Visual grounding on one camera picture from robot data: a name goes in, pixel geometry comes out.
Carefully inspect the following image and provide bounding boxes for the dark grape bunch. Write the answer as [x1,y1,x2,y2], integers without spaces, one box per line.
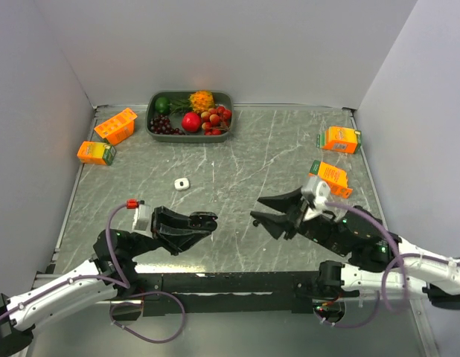
[149,114,185,135]

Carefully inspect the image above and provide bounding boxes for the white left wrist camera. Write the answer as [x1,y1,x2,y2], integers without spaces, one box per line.
[126,199,152,232]

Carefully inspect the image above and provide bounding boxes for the green leafy sprig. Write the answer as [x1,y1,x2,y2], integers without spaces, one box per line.
[169,97,192,114]

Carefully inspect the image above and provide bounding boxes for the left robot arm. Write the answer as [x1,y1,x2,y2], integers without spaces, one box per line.
[0,199,217,356]

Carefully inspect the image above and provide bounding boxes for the red lychee bunch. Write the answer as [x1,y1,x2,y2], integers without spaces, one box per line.
[200,106,233,135]

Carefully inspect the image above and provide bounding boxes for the orange box back left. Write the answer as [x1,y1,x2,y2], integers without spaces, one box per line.
[94,108,138,146]

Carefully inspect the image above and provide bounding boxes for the orange box back right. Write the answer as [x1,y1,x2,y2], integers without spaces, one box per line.
[316,126,362,154]

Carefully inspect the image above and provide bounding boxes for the green lime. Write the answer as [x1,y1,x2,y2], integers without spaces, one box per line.
[154,97,170,115]

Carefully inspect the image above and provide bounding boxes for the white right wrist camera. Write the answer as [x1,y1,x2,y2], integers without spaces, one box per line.
[301,176,330,222]

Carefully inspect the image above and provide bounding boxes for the red apple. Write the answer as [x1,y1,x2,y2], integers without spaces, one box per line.
[182,112,202,133]

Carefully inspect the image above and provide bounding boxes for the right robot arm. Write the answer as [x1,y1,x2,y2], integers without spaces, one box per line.
[250,188,460,310]

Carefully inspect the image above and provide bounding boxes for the white earbud charging case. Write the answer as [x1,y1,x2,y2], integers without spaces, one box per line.
[174,178,191,191]

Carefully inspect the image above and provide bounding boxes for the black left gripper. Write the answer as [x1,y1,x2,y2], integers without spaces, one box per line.
[126,205,211,258]

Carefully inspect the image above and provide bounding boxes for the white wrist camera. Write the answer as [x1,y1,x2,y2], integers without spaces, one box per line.
[126,199,152,232]
[301,176,330,222]

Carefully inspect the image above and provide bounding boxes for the black earbud charging case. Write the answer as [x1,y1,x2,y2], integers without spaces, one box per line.
[188,211,218,232]

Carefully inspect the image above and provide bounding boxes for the grey-green fruit tray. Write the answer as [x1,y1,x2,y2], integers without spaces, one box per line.
[146,90,234,144]

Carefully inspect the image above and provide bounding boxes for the orange green box left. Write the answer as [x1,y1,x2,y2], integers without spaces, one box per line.
[77,141,116,166]

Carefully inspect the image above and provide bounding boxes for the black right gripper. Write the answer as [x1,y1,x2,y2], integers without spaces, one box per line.
[246,184,346,254]

